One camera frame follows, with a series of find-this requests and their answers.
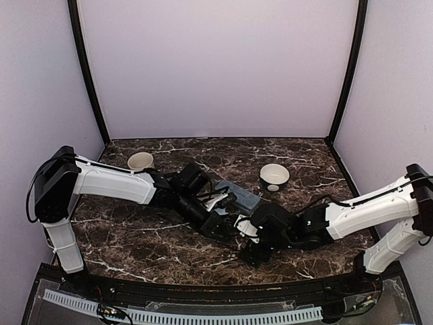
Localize grey glasses case green lining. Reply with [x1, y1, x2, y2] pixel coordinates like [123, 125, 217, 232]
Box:
[215, 180, 260, 215]

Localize dark sunglasses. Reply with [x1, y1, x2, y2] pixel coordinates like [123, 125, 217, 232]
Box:
[221, 222, 244, 252]

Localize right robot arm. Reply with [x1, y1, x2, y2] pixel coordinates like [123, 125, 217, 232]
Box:
[234, 164, 432, 294]

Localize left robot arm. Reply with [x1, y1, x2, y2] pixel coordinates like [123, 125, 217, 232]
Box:
[25, 146, 229, 295]

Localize cream bowl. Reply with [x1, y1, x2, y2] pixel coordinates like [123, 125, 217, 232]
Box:
[259, 163, 290, 192]

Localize cream paper cup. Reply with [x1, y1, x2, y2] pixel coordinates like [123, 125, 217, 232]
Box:
[127, 152, 154, 171]

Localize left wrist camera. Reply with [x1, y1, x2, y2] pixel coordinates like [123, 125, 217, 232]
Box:
[204, 192, 237, 212]

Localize white slotted cable duct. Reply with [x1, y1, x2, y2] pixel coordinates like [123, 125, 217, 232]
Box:
[43, 289, 323, 324]

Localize black front rail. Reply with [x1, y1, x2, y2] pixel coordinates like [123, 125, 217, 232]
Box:
[37, 262, 403, 305]

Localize right black frame post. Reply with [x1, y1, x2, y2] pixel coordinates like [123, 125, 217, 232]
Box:
[327, 0, 369, 146]

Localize black frame post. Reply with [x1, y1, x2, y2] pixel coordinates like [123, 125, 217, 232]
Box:
[67, 0, 111, 146]
[327, 0, 369, 146]

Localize left black frame post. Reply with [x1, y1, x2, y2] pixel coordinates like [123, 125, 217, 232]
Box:
[67, 0, 111, 146]

